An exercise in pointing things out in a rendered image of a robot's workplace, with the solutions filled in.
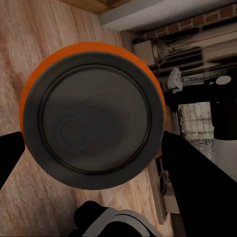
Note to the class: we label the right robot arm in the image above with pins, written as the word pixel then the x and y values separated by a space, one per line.
pixel 221 95

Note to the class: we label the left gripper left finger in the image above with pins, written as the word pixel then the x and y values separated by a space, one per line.
pixel 12 147

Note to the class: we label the trash can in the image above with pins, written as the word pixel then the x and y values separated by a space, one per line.
pixel 166 129

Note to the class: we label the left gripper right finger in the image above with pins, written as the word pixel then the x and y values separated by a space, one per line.
pixel 206 195

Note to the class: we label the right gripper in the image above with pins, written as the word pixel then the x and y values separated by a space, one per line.
pixel 186 96

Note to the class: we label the can of soda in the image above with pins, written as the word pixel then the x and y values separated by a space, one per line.
pixel 92 115

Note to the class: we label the wood fireplace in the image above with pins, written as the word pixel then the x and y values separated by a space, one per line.
pixel 206 51

